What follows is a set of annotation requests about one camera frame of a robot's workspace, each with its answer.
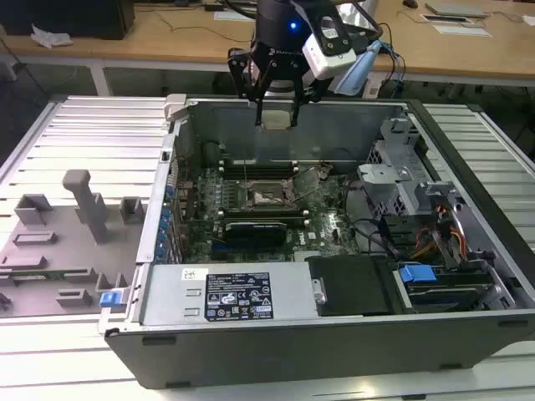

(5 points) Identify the black drive bay cover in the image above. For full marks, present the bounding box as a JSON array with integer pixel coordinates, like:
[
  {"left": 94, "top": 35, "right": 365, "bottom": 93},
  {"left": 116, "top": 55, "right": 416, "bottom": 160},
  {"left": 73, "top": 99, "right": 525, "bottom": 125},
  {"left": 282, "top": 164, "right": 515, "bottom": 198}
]
[{"left": 305, "top": 255, "right": 405, "bottom": 317}]

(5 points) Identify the black desk cable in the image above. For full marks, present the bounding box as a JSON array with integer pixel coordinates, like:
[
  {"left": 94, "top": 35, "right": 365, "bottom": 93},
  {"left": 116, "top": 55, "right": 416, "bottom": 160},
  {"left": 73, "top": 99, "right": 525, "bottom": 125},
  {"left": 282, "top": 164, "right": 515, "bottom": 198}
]
[{"left": 369, "top": 21, "right": 398, "bottom": 87}]

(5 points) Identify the white paper sheet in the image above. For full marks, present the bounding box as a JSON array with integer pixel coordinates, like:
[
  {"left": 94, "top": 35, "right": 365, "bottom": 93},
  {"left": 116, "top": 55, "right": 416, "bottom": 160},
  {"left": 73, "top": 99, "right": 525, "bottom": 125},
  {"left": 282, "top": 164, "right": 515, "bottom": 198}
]
[{"left": 432, "top": 23, "right": 493, "bottom": 38}]

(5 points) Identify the metal socket cover frame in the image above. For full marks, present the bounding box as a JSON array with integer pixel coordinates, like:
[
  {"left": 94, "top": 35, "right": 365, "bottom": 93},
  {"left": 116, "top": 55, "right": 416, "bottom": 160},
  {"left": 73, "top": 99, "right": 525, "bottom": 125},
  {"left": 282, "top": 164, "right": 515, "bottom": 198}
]
[{"left": 283, "top": 165, "right": 334, "bottom": 206}]

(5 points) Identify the perforated metal cage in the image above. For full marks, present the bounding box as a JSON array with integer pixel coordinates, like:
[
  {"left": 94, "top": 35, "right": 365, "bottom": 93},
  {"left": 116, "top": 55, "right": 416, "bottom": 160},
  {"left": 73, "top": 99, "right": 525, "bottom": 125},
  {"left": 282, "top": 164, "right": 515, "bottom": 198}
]
[{"left": 367, "top": 119, "right": 424, "bottom": 187}]

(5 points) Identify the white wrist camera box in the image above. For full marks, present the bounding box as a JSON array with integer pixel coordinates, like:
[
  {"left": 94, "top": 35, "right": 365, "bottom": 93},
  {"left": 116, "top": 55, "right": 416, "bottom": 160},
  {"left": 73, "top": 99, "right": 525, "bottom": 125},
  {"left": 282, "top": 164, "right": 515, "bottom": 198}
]
[{"left": 301, "top": 6, "right": 357, "bottom": 80}]

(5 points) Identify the flat grey laptop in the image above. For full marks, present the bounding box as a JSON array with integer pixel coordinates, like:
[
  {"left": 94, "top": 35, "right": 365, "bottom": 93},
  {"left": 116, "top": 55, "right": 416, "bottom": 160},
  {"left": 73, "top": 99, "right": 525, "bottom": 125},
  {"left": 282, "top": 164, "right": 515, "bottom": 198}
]
[{"left": 424, "top": 2, "right": 489, "bottom": 18}]

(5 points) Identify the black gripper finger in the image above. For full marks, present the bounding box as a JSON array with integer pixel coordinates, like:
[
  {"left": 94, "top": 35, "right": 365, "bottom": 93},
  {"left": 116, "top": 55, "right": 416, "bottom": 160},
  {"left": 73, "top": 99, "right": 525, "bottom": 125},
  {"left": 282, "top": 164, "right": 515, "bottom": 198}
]
[
  {"left": 227, "top": 48, "right": 271, "bottom": 126},
  {"left": 291, "top": 61, "right": 325, "bottom": 128}
]

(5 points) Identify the blue case latch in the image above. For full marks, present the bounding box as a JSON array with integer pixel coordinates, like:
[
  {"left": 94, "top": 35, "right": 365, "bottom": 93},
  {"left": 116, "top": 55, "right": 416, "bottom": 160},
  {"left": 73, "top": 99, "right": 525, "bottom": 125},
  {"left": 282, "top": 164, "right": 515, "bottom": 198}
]
[{"left": 99, "top": 287, "right": 131, "bottom": 310}]

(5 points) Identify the blue cable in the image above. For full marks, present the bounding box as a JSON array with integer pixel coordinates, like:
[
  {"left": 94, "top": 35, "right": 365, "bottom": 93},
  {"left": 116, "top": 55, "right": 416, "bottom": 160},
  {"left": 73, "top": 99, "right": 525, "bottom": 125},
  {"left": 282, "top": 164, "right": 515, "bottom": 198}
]
[{"left": 378, "top": 39, "right": 407, "bottom": 94}]

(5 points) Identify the silver disk bay frame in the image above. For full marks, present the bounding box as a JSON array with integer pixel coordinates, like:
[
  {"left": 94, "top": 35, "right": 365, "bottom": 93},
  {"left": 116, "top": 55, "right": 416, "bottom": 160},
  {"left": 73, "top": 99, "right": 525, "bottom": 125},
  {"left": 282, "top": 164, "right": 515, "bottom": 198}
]
[{"left": 413, "top": 179, "right": 519, "bottom": 312}]

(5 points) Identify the green motherboard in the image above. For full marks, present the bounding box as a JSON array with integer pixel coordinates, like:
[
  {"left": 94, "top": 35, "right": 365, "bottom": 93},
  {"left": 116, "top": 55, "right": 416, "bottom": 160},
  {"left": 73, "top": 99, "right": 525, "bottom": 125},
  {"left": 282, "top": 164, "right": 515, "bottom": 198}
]
[{"left": 177, "top": 160, "right": 364, "bottom": 264}]

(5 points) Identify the black box on desk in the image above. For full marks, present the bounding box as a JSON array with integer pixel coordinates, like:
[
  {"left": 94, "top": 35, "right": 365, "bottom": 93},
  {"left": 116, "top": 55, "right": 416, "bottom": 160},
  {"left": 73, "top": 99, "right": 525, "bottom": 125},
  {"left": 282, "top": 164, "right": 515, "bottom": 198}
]
[{"left": 0, "top": 0, "right": 137, "bottom": 42}]

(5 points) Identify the black and silver PC case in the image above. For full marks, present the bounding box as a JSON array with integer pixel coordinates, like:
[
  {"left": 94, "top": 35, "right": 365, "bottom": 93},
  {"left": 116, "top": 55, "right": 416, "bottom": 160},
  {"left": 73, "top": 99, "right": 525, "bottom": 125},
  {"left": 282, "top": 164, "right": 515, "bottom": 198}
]
[{"left": 98, "top": 94, "right": 535, "bottom": 389}]

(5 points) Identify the wooden desk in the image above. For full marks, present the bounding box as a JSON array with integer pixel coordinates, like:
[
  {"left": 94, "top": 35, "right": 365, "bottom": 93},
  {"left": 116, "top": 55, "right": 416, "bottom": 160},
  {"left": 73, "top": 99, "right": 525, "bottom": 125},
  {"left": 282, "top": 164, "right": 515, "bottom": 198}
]
[{"left": 0, "top": 0, "right": 535, "bottom": 89}]

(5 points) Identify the white framed black strip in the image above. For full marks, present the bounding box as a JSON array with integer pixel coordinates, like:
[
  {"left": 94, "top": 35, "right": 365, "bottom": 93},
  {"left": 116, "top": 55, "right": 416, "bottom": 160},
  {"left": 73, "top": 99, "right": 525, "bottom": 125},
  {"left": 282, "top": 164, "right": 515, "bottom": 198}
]
[{"left": 420, "top": 13, "right": 476, "bottom": 25}]

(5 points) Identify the hard disk in blue carrier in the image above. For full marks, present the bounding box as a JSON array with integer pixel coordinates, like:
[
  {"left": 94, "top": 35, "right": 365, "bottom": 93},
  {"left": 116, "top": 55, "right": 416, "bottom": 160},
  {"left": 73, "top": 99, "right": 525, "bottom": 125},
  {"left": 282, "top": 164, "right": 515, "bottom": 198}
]
[{"left": 395, "top": 261, "right": 497, "bottom": 313}]

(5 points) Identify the crumpled white paper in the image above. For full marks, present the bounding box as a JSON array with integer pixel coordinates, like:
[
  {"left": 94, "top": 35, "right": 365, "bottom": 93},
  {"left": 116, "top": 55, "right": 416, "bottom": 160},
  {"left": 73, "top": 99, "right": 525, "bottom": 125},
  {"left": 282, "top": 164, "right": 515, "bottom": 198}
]
[{"left": 31, "top": 23, "right": 75, "bottom": 49}]

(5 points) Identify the CPU socket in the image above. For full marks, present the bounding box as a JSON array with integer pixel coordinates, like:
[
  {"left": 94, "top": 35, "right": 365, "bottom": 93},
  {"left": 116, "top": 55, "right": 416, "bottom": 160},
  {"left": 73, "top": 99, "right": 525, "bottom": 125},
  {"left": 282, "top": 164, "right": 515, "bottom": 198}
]
[{"left": 240, "top": 179, "right": 300, "bottom": 212}]

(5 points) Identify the grey case latch handle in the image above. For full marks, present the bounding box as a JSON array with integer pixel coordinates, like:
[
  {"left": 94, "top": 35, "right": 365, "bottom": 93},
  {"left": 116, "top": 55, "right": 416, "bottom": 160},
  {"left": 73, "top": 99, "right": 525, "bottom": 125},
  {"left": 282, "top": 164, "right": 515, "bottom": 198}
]
[{"left": 164, "top": 94, "right": 187, "bottom": 122}]

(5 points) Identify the green RAM stick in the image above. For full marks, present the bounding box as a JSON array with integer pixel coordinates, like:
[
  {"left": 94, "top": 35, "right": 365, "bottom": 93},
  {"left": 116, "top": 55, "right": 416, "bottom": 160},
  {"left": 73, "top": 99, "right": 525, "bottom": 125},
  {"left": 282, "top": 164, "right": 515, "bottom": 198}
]
[{"left": 0, "top": 269, "right": 68, "bottom": 283}]

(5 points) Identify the silver CPU plate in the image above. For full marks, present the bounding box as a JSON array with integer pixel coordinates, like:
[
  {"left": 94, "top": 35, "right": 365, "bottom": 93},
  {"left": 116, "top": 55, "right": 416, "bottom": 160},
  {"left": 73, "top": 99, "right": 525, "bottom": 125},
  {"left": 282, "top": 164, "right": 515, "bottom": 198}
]
[{"left": 261, "top": 110, "right": 293, "bottom": 132}]

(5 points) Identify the orange yellow wire bundle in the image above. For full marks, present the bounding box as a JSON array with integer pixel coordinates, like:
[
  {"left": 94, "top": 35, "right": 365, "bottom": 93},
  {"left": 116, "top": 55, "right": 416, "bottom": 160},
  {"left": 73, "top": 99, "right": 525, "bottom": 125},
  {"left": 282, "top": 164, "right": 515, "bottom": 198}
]
[{"left": 411, "top": 204, "right": 467, "bottom": 260}]

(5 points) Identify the silver power supply unit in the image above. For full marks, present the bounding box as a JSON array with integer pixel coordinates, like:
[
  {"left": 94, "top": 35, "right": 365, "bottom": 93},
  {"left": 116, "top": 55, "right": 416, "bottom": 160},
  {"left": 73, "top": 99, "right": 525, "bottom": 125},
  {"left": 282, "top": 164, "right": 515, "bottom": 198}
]
[{"left": 140, "top": 262, "right": 323, "bottom": 327}]

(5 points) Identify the silver drive cage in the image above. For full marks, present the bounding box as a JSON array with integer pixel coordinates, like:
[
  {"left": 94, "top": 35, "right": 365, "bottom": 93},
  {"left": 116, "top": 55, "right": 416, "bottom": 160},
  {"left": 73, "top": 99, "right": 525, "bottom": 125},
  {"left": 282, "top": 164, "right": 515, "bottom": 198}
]
[{"left": 357, "top": 163, "right": 417, "bottom": 218}]

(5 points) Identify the grey parts rack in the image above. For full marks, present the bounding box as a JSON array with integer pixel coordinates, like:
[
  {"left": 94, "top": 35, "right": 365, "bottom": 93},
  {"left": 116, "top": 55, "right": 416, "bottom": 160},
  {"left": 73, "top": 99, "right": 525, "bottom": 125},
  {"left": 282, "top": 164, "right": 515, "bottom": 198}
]
[{"left": 0, "top": 169, "right": 146, "bottom": 319}]

